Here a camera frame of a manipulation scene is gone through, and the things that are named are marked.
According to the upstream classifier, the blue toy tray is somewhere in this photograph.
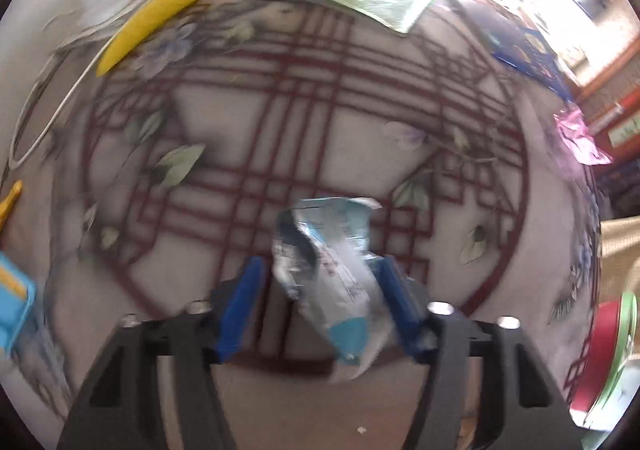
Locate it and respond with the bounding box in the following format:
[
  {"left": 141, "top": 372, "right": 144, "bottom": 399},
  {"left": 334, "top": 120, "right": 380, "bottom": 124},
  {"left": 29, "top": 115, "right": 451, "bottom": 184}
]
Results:
[{"left": 0, "top": 253, "right": 37, "bottom": 359}]

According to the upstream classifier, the white blue medicine box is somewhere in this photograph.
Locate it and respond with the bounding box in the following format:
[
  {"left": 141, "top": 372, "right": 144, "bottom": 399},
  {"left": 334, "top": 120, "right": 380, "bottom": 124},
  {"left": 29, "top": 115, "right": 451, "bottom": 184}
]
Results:
[{"left": 272, "top": 196, "right": 393, "bottom": 383}]

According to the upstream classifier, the red bin with green rim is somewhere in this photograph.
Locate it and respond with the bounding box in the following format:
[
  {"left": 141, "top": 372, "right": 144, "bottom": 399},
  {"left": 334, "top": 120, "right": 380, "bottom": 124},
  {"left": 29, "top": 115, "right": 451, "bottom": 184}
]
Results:
[{"left": 564, "top": 291, "right": 638, "bottom": 430}]

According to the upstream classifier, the pink foil wrapper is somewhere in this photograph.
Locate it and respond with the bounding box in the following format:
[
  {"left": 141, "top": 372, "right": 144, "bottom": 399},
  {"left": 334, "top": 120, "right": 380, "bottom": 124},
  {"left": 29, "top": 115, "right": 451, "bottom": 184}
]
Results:
[{"left": 554, "top": 106, "right": 613, "bottom": 166}]

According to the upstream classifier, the yellow plastic corn-shaped stick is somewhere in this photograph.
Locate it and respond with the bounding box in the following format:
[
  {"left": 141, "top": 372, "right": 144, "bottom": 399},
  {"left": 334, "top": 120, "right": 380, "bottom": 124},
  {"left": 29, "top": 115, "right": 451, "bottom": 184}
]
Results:
[{"left": 96, "top": 0, "right": 198, "bottom": 76}]

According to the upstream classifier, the blue book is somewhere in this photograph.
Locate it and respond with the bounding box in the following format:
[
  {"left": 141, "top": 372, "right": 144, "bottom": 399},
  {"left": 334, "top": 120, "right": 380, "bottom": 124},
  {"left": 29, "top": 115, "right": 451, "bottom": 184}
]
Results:
[{"left": 449, "top": 0, "right": 573, "bottom": 101}]

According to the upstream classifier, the yellow checked cloth on chair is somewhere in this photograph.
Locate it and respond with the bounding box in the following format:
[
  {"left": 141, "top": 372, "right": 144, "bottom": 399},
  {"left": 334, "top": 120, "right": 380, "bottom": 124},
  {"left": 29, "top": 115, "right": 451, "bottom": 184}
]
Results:
[{"left": 598, "top": 216, "right": 640, "bottom": 303}]

